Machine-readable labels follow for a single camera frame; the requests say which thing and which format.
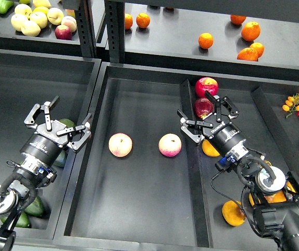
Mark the green avocado top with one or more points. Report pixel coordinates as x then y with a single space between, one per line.
69 123

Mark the pink yellow apple left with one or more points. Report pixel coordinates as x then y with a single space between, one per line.
120 144

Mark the green avocado front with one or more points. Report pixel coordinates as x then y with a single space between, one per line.
23 220

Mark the orange top shelf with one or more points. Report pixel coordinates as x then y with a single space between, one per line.
237 20

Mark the red apple on shelf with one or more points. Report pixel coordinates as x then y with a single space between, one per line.
63 32

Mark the black tray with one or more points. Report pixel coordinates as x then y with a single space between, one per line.
146 201
28 78

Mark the yellow pear with brown end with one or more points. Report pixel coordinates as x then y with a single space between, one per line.
232 213

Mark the yellow pear right middle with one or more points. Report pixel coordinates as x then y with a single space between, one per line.
277 197

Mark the yellow pear right front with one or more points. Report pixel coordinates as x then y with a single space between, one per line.
253 199

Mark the bright red apple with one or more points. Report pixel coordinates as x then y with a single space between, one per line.
206 84

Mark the black shelf post right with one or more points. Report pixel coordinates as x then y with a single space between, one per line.
114 16

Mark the pink yellow apple right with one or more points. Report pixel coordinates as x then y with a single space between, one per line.
170 145

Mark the black shelf post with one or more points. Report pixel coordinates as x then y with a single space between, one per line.
114 16
85 29

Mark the green bell pepper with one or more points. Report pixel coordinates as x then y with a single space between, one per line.
5 6

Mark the dark green avocado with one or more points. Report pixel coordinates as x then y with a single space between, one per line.
36 208

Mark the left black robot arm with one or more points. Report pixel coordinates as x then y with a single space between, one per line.
21 188

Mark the black shelf post left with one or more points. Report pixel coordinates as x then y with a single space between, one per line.
85 29

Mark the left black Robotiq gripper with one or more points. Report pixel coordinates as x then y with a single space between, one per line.
47 142

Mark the yellow pear with stem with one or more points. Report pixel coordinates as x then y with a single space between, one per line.
209 150

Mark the pink yellow apple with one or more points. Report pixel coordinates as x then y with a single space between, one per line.
170 145
120 144

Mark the orange middle shelf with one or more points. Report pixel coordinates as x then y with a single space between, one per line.
205 40

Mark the green avocado lower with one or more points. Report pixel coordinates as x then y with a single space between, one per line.
61 159

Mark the large orange shelf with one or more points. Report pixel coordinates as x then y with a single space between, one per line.
251 31

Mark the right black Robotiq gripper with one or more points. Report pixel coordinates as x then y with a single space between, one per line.
217 127

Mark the pale peach on shelf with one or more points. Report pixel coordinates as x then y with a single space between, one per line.
70 22

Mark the orange front right shelf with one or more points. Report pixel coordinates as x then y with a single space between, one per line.
248 54

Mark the black centre tray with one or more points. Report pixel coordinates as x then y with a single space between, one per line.
146 201

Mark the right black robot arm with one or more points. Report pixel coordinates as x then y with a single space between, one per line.
276 221

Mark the dark red apple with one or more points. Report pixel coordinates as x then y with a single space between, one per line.
203 107

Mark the black left tray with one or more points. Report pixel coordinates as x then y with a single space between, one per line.
28 78

